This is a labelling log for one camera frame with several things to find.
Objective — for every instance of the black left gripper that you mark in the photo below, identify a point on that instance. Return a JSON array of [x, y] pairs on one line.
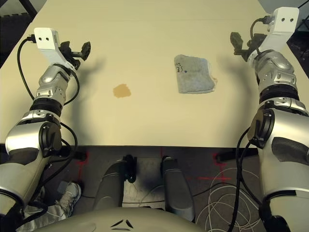
[[72, 55]]

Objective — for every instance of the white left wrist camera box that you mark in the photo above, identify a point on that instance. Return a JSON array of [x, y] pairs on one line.
[[44, 38]]

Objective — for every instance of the grey robot torso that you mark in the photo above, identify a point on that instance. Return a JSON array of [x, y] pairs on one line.
[[96, 217]]

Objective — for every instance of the grey robot right leg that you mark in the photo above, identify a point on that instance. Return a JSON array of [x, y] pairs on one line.
[[176, 188]]

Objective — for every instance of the black table frame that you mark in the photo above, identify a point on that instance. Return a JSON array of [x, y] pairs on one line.
[[227, 157]]

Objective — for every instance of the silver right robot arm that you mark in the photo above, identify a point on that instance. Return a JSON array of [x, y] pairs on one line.
[[277, 72]]

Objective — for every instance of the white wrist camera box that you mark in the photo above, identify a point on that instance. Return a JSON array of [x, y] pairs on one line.
[[285, 19], [44, 38]]

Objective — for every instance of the grey robot leg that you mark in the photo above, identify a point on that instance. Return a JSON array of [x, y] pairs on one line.
[[111, 183], [176, 188]]

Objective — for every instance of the grey robot left leg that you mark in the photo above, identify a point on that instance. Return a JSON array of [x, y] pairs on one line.
[[111, 183]]

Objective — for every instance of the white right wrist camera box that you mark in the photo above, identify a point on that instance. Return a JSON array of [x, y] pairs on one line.
[[285, 19]]

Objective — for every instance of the grey bystander trouser leg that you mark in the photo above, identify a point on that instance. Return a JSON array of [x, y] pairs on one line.
[[46, 217]]

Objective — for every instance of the brown liquid spill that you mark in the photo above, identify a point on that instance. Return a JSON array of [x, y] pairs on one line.
[[122, 91]]

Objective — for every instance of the black foam floor mat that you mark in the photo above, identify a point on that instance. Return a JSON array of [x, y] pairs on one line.
[[9, 29]]

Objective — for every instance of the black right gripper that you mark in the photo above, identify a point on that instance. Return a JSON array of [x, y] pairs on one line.
[[248, 52]]

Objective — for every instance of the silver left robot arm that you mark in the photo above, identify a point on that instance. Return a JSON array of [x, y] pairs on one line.
[[48, 79]]

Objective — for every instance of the white bystander sneaker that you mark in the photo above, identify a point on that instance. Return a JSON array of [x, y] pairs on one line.
[[70, 195]]

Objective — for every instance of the grey terry rag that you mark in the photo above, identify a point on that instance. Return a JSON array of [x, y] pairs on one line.
[[193, 75]]

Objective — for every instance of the black slanted pole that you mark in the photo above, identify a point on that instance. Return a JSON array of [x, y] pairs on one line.
[[30, 6]]

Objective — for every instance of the small grey floor pedal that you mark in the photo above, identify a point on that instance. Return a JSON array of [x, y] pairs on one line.
[[63, 186]]

